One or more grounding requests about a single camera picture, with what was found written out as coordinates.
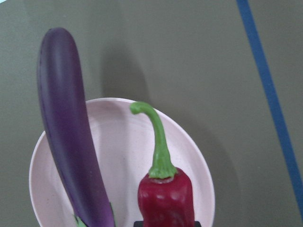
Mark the red chili pepper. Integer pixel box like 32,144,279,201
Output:
130,102,195,227

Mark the purple eggplant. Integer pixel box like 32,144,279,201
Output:
37,27,115,227

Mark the pink plate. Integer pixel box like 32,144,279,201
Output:
29,98,215,227

